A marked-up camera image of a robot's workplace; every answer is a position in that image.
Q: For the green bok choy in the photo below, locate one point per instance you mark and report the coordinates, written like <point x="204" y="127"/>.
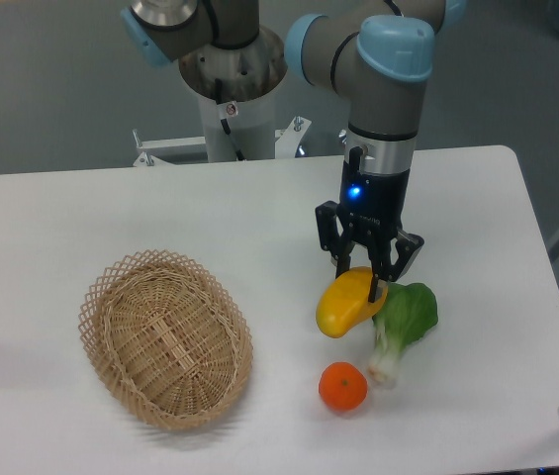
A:
<point x="408" y="314"/>

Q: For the yellow mango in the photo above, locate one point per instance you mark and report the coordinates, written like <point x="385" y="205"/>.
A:
<point x="344" y="304"/>

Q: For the orange tangerine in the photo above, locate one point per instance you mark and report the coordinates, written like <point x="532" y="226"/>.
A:
<point x="342" y="387"/>

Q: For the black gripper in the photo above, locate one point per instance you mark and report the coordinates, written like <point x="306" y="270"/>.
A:
<point x="370" y="211"/>

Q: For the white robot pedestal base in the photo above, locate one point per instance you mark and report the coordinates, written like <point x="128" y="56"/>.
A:
<point x="236" y="93"/>

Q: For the woven wicker basket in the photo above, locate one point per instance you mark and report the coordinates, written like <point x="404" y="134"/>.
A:
<point x="166" y="339"/>

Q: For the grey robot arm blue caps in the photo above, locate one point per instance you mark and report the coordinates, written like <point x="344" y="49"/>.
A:
<point x="378" y="56"/>

